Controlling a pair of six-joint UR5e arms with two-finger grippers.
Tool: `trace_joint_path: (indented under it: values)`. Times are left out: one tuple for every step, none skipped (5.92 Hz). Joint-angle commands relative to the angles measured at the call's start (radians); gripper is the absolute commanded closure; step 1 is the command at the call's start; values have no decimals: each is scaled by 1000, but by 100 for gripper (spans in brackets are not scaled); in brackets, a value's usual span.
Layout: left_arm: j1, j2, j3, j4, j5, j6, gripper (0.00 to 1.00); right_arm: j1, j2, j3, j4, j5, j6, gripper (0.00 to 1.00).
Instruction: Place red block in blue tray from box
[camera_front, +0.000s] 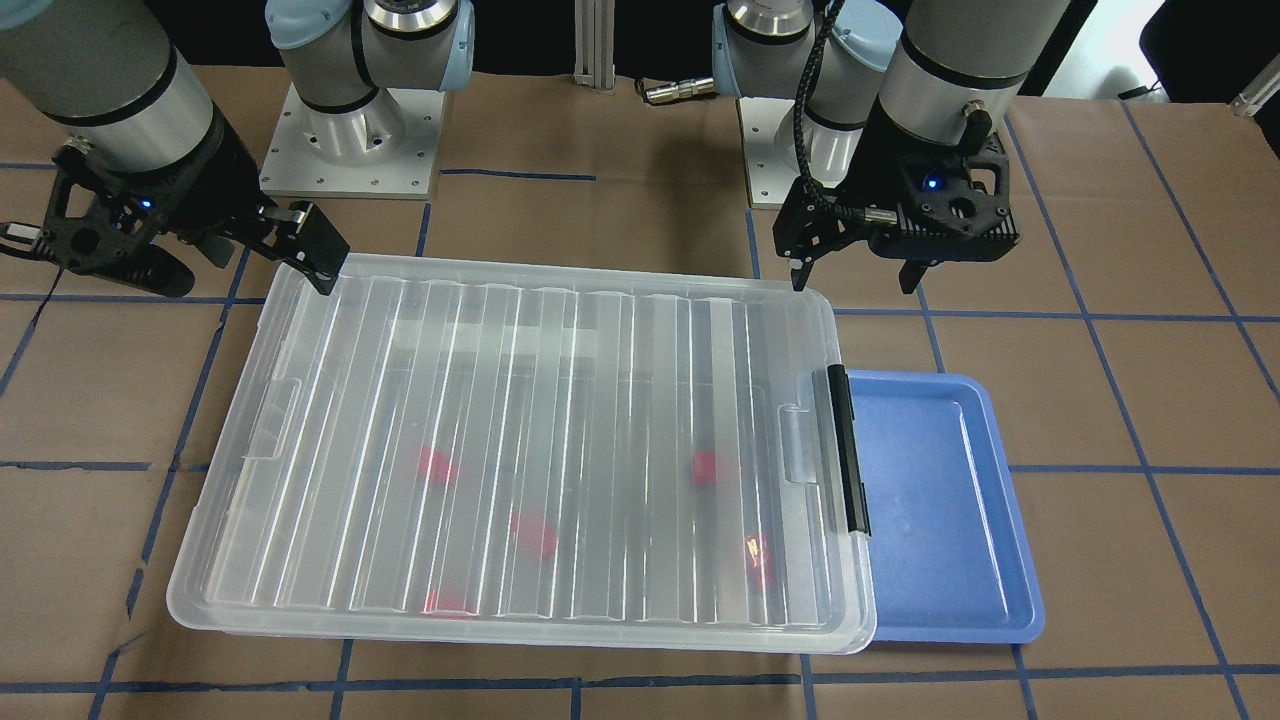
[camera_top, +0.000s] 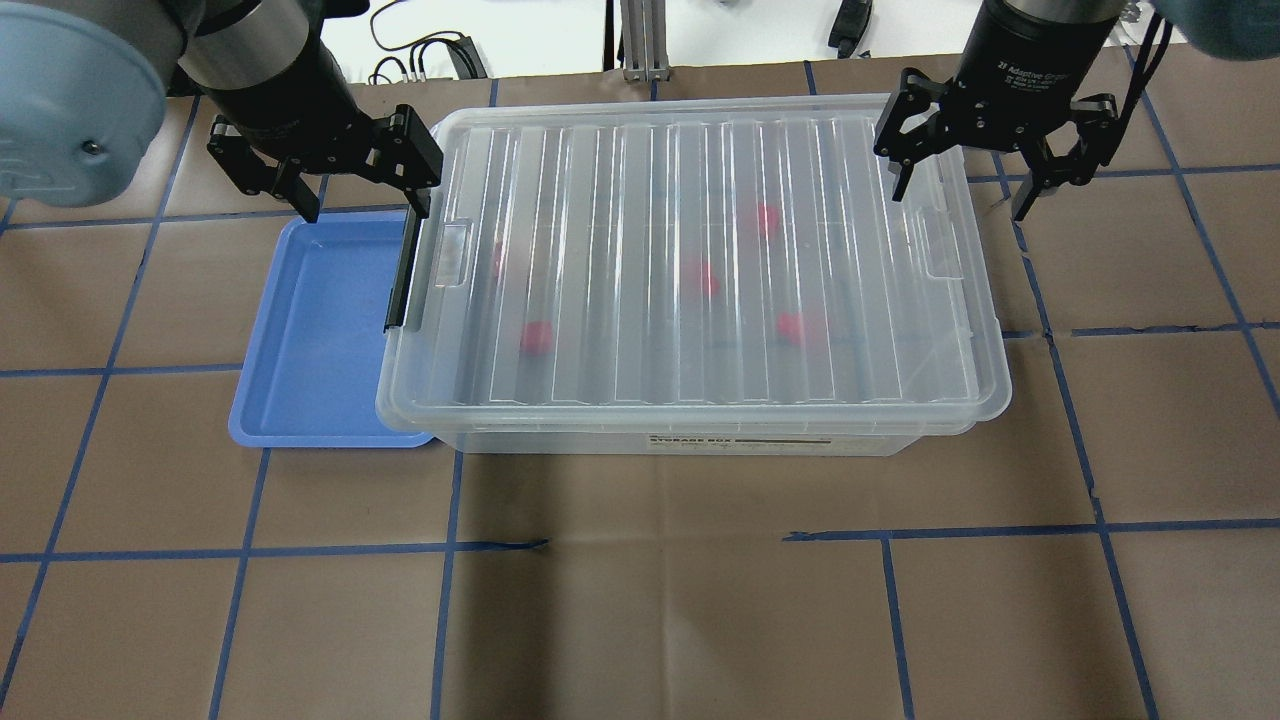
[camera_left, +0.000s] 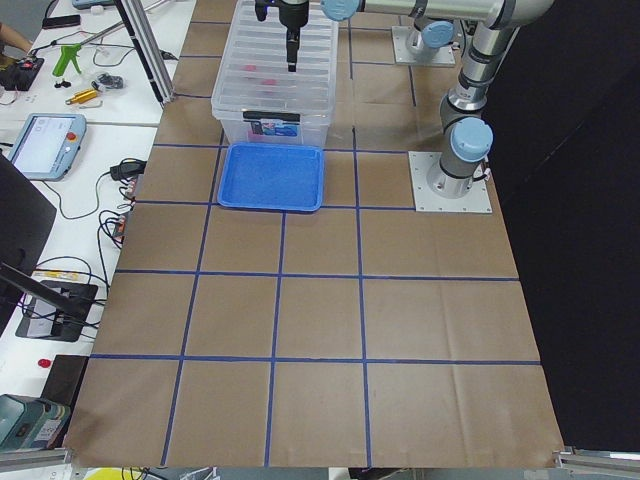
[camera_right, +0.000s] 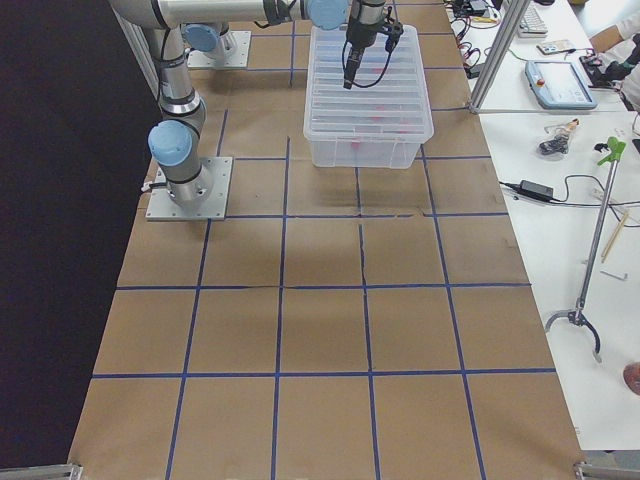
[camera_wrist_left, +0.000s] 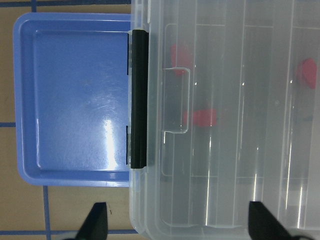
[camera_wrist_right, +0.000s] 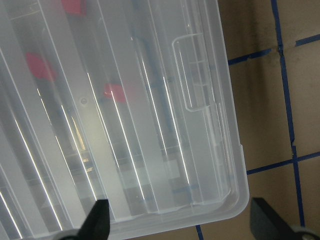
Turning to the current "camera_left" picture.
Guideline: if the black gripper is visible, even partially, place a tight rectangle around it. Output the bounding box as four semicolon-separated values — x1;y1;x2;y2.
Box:
278;0;308;72

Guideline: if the clear ribbed box lid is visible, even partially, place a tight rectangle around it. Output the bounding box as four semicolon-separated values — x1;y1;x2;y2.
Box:
211;1;338;122

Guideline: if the clear plastic storage box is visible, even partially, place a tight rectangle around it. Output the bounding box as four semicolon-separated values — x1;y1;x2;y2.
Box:
210;0;340;150

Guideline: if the blue plastic tray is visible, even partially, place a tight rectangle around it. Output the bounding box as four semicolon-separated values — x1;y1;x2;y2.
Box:
218;142;324;212

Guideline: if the black power adapter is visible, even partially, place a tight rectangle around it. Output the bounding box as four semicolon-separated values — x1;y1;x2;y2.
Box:
109;159;147;181

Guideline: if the black phone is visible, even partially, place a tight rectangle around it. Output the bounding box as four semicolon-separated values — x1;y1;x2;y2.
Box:
42;14;81;30

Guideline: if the blue teach pendant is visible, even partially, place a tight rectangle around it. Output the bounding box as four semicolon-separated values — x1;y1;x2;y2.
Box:
8;113;87;181

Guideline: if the brown paper table cover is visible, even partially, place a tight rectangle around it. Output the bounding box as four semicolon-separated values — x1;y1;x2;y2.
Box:
65;1;562;468

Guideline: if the black monitor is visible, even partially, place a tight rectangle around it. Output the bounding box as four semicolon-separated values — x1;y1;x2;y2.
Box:
1;158;97;342

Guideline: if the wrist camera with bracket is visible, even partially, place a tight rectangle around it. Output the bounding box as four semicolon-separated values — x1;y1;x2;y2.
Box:
254;0;275;22

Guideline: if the aluminium frame post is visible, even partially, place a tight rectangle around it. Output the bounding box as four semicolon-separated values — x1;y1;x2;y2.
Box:
114;0;174;105

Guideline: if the green handled grabber tool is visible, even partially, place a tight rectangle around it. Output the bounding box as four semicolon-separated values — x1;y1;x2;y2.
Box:
29;40;82;79

